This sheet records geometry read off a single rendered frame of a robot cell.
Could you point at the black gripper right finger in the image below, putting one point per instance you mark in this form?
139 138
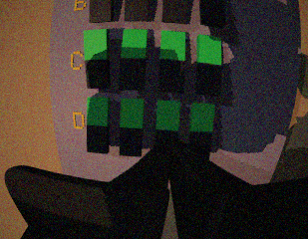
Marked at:
210 203

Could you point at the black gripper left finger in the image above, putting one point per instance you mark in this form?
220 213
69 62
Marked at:
131 206

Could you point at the pale mauve switch panel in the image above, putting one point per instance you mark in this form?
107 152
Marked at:
221 75

